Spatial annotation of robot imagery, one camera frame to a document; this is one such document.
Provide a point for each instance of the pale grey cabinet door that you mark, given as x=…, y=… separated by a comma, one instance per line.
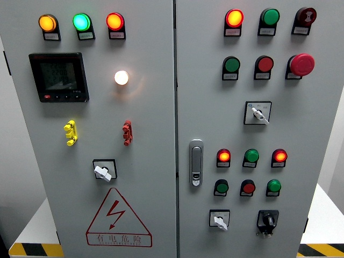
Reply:
x=147, y=121
x=215, y=113

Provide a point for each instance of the silver door lock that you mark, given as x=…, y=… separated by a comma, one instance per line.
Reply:
x=196, y=160

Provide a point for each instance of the small red round lamp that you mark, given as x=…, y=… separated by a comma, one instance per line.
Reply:
x=279, y=156
x=223, y=156

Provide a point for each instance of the small label plate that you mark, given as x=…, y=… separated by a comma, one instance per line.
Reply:
x=272, y=194
x=277, y=165
x=86, y=35
x=230, y=76
x=262, y=76
x=300, y=31
x=51, y=36
x=266, y=31
x=232, y=32
x=249, y=165
x=222, y=165
x=219, y=194
x=245, y=194
x=117, y=35
x=292, y=76

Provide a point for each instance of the white round lamp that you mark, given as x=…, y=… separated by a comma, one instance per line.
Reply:
x=121, y=77

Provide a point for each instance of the small green push button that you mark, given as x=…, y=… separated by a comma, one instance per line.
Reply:
x=222, y=187

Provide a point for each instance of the small green round lamp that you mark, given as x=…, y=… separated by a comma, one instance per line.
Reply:
x=274, y=186
x=251, y=156

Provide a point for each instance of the large green push button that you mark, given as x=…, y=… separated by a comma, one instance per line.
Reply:
x=232, y=64

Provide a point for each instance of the small red push button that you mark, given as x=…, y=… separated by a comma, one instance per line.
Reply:
x=248, y=188

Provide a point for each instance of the red warning triangle sticker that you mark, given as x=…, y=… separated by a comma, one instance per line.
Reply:
x=115, y=212

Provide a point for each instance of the large red push button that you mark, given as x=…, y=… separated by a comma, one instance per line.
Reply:
x=265, y=64

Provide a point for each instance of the large red round lamp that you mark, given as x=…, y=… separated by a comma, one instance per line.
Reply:
x=234, y=18
x=115, y=21

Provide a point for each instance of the black display meter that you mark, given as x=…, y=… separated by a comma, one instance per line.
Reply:
x=59, y=77

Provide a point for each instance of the bright green round lamp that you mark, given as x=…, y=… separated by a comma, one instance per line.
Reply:
x=81, y=22

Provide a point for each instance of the large red stop button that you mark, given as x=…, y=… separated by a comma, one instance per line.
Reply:
x=302, y=65

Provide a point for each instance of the dark green round lamp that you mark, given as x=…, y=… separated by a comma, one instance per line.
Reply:
x=271, y=17

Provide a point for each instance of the black cabinet hinge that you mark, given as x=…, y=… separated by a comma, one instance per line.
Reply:
x=57, y=237
x=7, y=64
x=305, y=225

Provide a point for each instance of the large yellow round lamp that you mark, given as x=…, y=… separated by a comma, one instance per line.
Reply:
x=47, y=23

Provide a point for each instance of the dark red buzzer lamp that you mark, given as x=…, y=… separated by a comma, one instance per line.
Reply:
x=307, y=15

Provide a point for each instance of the black yellow striped tape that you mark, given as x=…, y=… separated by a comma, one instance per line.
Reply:
x=322, y=250
x=34, y=250

